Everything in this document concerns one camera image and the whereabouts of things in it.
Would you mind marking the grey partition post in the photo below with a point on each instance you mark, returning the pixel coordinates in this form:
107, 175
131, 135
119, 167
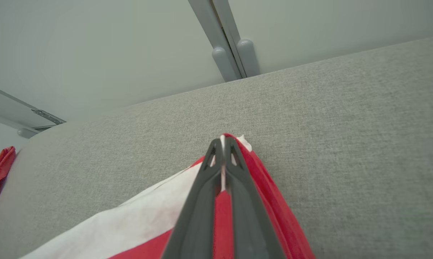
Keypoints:
234, 43

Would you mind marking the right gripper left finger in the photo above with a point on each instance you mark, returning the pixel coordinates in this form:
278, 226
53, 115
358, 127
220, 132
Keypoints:
194, 230

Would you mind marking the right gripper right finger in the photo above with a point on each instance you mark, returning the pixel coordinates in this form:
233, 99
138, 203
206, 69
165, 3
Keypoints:
252, 233

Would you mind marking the grey fabric sofa cushion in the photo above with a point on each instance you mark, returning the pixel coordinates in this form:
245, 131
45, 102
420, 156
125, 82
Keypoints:
345, 162

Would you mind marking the grey metal stand frame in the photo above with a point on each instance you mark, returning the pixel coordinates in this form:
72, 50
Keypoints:
47, 116

